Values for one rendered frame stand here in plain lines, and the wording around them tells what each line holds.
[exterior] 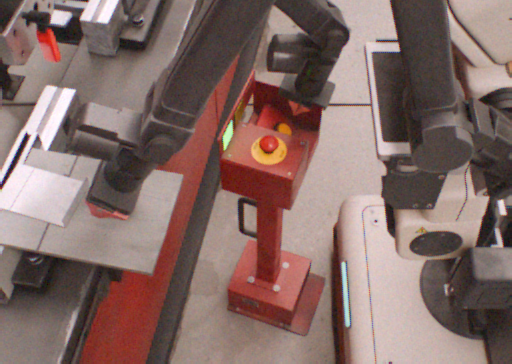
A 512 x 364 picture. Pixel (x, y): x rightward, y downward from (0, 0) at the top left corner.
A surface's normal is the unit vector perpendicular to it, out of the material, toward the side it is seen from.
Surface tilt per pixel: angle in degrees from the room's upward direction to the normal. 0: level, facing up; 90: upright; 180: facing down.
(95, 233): 0
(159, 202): 0
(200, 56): 89
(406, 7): 92
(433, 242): 90
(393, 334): 0
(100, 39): 90
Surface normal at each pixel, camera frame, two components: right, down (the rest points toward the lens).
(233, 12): -0.06, 0.82
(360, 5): 0.00, -0.56
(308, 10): 0.00, 0.56
